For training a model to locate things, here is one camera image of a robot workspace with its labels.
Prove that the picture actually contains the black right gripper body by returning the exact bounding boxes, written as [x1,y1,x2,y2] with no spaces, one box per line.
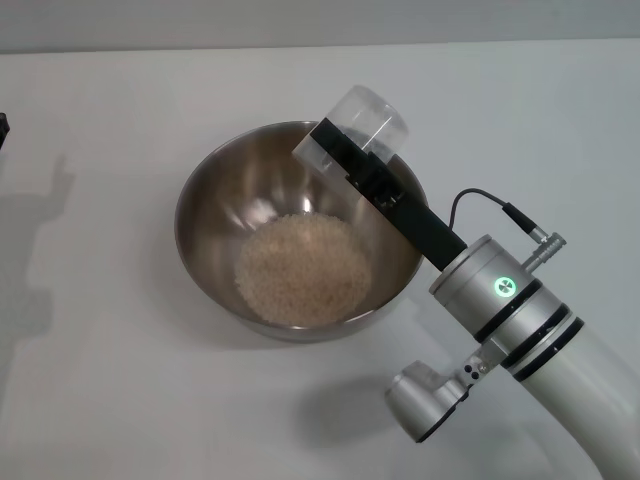
[344,151,469,274]

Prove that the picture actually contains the clear plastic measuring cup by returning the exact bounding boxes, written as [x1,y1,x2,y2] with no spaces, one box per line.
[291,84,411,190]

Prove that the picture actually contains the white rice grains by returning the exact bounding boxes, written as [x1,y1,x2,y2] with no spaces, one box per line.
[234,213,374,324]

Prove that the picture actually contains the stainless steel mixing bowl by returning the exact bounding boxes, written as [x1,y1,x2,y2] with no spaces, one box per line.
[173,119,432,344]

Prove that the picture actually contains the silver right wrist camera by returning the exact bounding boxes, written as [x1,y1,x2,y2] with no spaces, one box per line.
[384,359,474,444]

